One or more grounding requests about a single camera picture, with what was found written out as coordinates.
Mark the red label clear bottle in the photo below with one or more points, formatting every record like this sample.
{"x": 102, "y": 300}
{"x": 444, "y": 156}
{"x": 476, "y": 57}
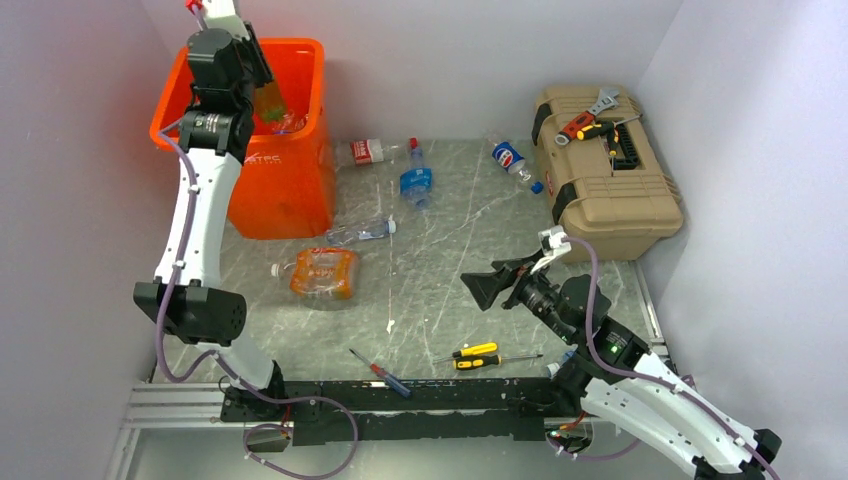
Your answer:
{"x": 371, "y": 151}

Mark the black yellow screwdriver on table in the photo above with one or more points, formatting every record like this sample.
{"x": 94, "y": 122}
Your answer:
{"x": 474, "y": 362}

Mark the clear bottle white cap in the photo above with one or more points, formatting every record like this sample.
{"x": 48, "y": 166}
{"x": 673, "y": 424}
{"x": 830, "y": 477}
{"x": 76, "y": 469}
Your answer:
{"x": 370, "y": 229}

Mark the blue label clear bottle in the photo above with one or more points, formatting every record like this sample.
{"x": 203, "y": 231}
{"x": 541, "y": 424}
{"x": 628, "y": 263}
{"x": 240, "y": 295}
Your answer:
{"x": 290, "y": 123}

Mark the green plastic bottle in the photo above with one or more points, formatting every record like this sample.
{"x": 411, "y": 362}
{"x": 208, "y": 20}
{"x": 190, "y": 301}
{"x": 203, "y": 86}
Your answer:
{"x": 270, "y": 104}

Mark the silver adjustable wrench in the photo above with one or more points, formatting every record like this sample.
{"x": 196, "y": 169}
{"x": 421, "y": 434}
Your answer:
{"x": 607, "y": 99}

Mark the red blue screwdriver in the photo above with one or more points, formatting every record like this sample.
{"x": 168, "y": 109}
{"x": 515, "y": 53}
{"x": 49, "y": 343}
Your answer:
{"x": 387, "y": 378}

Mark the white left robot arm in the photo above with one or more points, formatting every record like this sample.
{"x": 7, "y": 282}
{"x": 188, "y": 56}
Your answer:
{"x": 194, "y": 317}

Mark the pepsi label bottle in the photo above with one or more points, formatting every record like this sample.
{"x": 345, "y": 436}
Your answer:
{"x": 508, "y": 158}

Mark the crushed orange label bottle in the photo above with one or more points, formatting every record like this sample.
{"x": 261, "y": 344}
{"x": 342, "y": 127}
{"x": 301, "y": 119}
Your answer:
{"x": 321, "y": 278}

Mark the orange plastic bin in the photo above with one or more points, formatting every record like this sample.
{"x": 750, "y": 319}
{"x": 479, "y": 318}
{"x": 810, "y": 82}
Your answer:
{"x": 287, "y": 185}

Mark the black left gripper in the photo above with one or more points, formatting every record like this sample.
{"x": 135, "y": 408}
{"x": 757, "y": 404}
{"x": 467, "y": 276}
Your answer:
{"x": 251, "y": 47}

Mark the blue label crushed bottle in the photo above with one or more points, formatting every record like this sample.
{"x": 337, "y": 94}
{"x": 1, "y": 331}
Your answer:
{"x": 415, "y": 184}

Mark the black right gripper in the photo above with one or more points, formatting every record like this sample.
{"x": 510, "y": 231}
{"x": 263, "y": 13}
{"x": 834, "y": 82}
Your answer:
{"x": 484, "y": 286}

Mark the tan plastic toolbox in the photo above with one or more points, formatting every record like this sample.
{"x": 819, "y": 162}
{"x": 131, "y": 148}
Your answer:
{"x": 609, "y": 190}

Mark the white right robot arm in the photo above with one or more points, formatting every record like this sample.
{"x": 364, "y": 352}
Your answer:
{"x": 615, "y": 375}

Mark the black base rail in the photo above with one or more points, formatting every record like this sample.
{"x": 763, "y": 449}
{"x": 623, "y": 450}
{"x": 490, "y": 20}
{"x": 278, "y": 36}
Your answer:
{"x": 522, "y": 408}

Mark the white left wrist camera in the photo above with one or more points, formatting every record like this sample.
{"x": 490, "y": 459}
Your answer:
{"x": 214, "y": 13}

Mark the yellow black screwdriver on toolbox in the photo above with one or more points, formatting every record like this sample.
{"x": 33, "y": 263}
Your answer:
{"x": 602, "y": 128}

